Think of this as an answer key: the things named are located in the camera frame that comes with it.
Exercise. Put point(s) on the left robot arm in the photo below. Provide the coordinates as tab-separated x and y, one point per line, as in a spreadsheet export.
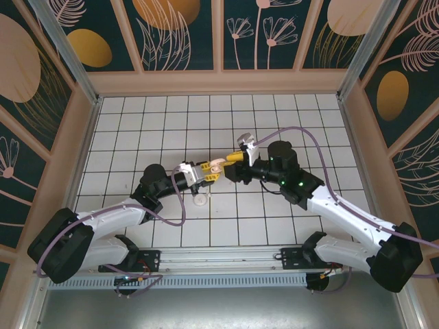
113	216

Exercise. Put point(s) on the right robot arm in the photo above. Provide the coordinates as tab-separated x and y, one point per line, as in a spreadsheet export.
343	212

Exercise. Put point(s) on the small green circuit board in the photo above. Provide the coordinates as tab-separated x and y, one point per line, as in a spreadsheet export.
128	279

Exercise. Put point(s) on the grey metal sheet panel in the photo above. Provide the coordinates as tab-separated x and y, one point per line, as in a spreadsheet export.
219	308

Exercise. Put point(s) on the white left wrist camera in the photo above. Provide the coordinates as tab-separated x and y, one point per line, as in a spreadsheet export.
192	173

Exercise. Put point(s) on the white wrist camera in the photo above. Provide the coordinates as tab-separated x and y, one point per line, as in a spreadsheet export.
247	140
192	173

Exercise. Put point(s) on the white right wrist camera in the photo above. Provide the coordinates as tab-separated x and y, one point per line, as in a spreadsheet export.
247	140

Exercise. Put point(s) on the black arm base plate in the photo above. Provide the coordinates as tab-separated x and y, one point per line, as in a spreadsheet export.
291	258
151	258

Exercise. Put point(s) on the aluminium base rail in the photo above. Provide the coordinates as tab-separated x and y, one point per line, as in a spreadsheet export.
219	255

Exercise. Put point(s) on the aluminium frame post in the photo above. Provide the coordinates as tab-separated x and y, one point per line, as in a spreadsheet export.
73	58
361	51

